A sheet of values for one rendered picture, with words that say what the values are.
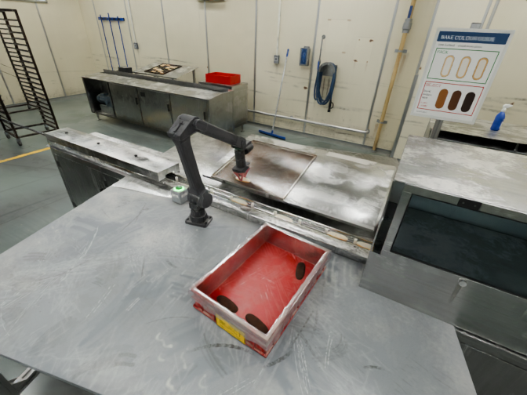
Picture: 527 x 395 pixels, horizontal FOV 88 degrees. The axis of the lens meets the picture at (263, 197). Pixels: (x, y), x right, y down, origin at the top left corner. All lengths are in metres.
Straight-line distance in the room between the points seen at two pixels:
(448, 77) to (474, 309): 1.22
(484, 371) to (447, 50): 1.48
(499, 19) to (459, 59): 2.93
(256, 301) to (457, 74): 1.56
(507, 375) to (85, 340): 1.42
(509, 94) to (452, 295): 3.98
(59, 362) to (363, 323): 0.96
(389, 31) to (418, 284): 4.09
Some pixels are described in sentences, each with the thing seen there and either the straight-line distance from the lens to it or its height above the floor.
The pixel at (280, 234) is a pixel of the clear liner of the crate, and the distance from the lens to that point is 1.23.
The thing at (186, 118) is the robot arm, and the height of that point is 1.35.
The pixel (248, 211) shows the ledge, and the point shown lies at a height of 0.86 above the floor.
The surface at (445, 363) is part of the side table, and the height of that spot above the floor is 0.82.
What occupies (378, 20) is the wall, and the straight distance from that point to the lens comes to 4.85.
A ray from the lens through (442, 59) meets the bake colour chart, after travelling 1.90.
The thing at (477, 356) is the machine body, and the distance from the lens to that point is 1.35.
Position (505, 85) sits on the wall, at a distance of 4.88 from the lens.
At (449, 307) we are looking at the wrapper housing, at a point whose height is 0.89.
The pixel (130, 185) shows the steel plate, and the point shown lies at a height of 0.82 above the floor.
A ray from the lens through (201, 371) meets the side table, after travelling 0.96.
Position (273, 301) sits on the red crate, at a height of 0.82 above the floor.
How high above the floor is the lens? 1.68
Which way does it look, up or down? 32 degrees down
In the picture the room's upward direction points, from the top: 3 degrees clockwise
